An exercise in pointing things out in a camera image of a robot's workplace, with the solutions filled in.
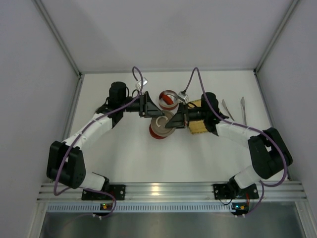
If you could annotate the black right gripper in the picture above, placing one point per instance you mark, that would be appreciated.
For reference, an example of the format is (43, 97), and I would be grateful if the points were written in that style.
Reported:
(184, 115)

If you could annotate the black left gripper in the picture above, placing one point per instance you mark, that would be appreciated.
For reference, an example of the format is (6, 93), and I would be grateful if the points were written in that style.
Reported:
(142, 105)

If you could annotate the taupe round lid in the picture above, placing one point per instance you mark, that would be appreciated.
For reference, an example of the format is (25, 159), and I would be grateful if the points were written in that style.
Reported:
(163, 119)

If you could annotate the red sausage toy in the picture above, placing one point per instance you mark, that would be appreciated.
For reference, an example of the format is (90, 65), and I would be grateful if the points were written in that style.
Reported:
(167, 99)

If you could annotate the red steel lunch box bowl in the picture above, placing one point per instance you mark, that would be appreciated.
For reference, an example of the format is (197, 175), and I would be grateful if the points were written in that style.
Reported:
(172, 95)

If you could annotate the red round lid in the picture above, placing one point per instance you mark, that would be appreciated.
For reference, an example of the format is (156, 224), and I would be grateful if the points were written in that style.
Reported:
(160, 132)

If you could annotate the steel tongs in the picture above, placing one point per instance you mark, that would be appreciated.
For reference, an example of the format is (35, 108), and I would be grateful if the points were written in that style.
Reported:
(233, 111)

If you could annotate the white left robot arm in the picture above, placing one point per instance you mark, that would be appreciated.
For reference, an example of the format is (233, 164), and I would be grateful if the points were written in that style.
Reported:
(66, 161)

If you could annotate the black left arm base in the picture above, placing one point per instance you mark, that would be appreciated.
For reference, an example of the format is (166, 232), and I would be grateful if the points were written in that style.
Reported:
(104, 192)

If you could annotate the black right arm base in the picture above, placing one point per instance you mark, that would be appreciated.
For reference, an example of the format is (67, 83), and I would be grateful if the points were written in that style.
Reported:
(225, 191)

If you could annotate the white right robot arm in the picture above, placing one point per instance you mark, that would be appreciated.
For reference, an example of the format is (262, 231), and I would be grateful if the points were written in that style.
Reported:
(269, 154)

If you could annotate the bamboo sushi mat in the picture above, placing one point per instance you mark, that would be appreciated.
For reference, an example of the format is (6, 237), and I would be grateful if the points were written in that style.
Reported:
(196, 127)

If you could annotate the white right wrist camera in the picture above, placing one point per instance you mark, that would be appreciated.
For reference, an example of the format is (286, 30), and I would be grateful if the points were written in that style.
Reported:
(183, 97)

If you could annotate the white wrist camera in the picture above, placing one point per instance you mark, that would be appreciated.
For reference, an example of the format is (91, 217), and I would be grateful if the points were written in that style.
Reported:
(183, 97)
(141, 83)

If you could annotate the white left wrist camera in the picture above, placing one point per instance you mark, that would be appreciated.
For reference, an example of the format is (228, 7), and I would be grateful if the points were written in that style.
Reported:
(141, 83)

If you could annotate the aluminium front rail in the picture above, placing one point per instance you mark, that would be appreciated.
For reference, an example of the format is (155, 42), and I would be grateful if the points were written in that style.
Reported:
(203, 192)

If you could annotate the slotted cable duct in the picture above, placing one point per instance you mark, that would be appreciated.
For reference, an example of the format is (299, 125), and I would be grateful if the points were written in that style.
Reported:
(143, 207)

